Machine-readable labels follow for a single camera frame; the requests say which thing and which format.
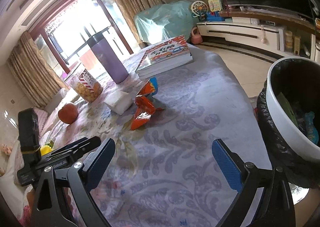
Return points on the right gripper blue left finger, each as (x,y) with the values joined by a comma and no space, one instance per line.
(96,164)

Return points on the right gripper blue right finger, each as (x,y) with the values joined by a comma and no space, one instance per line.
(231,165)

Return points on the trash bin with black bag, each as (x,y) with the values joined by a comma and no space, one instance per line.
(288,117)

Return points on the yellow toy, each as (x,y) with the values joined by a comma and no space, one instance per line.
(48,148)

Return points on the red apple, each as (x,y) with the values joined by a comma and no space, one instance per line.
(68,113)

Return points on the floral purple tablecloth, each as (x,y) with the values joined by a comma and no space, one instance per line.
(164,173)

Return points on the white tissue pack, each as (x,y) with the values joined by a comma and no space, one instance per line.
(118,101)

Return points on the green snack wrapper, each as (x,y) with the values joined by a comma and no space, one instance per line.
(287,108)

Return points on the orange chip bag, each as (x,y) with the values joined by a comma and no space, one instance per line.
(146,104)

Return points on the left beige curtain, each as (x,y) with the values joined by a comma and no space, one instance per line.
(36,78)

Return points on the clear snack jar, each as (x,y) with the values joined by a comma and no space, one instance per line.
(85,84)

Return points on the purple thermos bottle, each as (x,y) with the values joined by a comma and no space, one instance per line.
(107,57)

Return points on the stack of children's books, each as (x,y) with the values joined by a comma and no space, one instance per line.
(164,56)

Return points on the white TV cabinet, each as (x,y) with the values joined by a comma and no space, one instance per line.
(274,40)

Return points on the pink kettlebell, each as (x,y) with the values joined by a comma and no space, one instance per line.
(195,36)

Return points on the teal covered armchair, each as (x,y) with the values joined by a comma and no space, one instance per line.
(165,21)

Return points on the toy ferris wheel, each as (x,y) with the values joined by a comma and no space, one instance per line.
(199,10)

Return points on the toy telephone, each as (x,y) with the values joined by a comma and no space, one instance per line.
(215,5)

